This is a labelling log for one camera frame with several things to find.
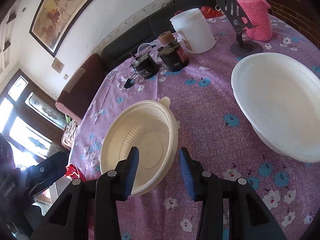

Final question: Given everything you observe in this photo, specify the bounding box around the cream plastic colander bowl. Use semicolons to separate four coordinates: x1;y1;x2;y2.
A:
100;96;178;196

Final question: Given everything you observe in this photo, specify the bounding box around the red plate with gold text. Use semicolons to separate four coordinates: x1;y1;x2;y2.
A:
65;163;86;182

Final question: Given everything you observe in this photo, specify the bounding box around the patterned blanket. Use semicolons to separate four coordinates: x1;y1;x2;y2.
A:
61;120;80;150

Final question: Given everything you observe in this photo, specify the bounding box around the wooden glass door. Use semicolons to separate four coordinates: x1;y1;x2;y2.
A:
1;69;69;163

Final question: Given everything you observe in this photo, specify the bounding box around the maroon armchair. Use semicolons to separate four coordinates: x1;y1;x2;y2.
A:
55;54;107;124

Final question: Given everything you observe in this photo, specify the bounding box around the purple floral tablecloth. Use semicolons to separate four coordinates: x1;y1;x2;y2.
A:
70;16;319;239

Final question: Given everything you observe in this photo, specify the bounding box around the black sofa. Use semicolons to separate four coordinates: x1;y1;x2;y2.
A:
101;0;216;71

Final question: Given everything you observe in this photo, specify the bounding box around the black round motor device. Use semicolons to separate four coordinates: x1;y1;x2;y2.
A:
124;42;159;89

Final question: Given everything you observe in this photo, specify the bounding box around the dark bottle with cork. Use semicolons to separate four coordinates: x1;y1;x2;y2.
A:
157;31;189;72

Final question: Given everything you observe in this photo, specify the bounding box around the framed horse painting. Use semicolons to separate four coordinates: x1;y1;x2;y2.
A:
29;0;93;57

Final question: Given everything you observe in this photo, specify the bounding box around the white plastic jar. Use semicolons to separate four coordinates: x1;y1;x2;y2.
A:
170;8;216;54

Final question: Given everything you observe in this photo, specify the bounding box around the wooden brick-pattern cabinet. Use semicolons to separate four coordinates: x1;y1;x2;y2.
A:
265;0;319;49

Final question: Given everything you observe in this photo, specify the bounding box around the black phone stand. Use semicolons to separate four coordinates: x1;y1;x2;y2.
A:
216;0;264;58

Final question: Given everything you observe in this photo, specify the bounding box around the pink knit-sleeved thermos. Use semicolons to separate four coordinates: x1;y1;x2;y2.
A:
237;0;272;42

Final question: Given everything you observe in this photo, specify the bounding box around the small wall plaque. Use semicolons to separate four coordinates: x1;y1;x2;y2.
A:
52;57;65;74

